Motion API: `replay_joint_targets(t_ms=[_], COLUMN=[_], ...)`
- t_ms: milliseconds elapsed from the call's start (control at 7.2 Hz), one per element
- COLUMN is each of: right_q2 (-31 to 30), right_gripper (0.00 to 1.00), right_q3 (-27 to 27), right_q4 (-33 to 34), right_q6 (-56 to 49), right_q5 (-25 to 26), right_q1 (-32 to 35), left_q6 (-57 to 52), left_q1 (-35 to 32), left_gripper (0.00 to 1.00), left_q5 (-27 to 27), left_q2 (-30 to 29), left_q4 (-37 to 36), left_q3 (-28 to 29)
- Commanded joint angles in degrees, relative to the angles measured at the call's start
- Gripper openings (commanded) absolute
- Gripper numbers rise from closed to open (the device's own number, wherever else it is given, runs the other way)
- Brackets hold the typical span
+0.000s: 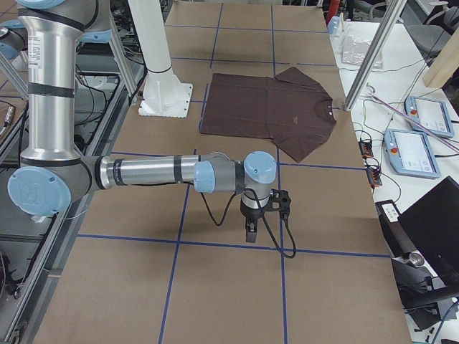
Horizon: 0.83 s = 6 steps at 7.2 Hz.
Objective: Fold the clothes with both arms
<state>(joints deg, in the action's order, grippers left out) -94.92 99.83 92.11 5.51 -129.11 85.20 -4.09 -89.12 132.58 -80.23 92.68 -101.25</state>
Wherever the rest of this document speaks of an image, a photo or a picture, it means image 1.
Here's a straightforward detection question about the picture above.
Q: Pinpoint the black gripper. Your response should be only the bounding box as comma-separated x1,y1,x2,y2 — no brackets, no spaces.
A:
240,196,268,243

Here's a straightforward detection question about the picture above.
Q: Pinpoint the brown t-shirt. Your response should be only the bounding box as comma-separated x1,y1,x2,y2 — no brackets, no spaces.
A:
200,67,336,162

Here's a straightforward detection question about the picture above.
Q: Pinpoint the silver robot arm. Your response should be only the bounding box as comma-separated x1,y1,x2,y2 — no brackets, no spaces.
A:
7,1,277,242

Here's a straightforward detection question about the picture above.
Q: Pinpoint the orange black circuit board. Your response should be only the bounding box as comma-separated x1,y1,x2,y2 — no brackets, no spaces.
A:
359,140,374,159

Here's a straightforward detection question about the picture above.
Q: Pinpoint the black box with label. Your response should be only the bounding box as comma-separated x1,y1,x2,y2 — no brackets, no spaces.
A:
375,200,417,257

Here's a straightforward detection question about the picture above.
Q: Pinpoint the silver metal cup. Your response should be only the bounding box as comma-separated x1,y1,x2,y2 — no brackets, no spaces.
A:
402,252,425,268

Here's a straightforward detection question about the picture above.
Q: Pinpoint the near teach pendant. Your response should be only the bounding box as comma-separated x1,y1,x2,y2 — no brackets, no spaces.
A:
384,129,441,179

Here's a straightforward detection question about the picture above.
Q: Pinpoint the teach pendant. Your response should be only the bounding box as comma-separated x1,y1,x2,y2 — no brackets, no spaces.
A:
384,129,441,179
404,96,455,138

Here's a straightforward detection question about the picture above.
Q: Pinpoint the black monitor stand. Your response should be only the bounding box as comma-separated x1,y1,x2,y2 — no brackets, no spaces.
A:
392,259,458,330

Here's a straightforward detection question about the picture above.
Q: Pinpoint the black monitor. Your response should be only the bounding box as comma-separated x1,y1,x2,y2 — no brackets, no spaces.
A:
399,176,458,285

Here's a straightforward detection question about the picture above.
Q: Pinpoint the long reacher grabber stick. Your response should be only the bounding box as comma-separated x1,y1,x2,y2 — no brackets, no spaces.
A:
366,83,459,153

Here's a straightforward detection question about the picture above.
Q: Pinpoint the clear plastic bag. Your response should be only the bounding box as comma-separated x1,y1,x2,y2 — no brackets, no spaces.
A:
341,35,372,66

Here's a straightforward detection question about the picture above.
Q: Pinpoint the far teach pendant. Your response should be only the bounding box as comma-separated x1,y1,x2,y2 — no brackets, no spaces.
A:
404,96,455,138

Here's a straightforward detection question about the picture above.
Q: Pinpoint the wooden beam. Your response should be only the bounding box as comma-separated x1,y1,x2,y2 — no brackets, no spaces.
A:
422,29,459,88

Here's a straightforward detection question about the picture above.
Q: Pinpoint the grey office chair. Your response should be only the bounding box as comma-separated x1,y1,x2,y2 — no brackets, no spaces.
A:
406,6,458,58

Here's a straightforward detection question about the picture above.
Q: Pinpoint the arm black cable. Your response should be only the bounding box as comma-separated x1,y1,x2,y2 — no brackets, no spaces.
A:
200,186,297,259

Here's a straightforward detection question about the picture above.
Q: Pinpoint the aluminium frame post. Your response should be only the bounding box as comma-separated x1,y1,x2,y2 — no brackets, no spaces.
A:
344,0,407,111

